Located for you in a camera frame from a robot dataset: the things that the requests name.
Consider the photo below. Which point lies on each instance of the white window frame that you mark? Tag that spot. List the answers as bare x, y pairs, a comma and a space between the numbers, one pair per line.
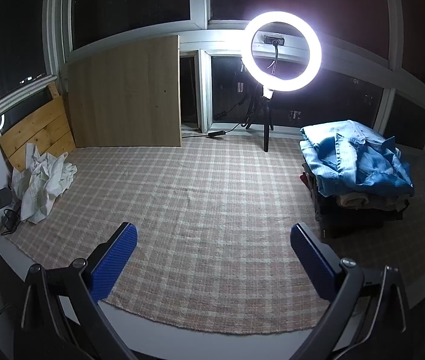
197, 33

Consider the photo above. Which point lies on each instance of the light laminate wooden board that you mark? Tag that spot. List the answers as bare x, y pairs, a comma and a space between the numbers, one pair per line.
122, 93

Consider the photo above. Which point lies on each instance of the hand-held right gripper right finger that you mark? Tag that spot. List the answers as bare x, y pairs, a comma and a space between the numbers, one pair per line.
311, 260

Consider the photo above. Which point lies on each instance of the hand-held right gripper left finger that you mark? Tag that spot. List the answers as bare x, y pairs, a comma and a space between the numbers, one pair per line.
116, 258

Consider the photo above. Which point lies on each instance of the white shirt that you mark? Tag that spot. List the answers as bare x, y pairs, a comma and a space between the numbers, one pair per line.
40, 183

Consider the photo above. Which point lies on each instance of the pine plank panel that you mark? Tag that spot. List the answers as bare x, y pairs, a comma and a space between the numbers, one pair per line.
36, 131

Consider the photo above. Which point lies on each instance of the pink plaid mat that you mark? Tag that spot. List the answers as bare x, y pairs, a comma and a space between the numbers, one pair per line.
205, 202

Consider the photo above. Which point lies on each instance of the blue denim jacket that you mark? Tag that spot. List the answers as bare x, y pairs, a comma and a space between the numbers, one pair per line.
347, 157

